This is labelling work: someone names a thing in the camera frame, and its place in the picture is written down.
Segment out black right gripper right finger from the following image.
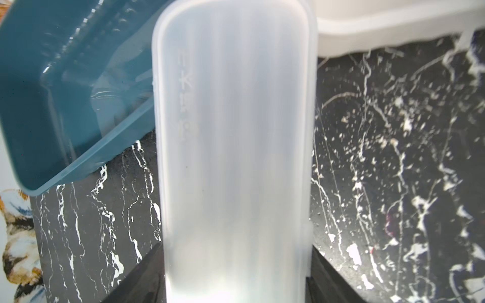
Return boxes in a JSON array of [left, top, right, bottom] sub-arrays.
[[305, 246, 366, 303]]

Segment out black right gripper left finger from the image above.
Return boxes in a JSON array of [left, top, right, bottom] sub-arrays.
[[102, 242, 166, 303]]

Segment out clear pencil case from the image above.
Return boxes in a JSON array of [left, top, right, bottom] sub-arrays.
[[152, 1, 318, 302]]

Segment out teal plastic storage box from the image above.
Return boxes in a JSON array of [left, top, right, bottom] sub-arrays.
[[1, 1, 169, 196]]

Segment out white plastic storage box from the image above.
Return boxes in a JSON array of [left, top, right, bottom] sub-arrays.
[[313, 1, 484, 58]]

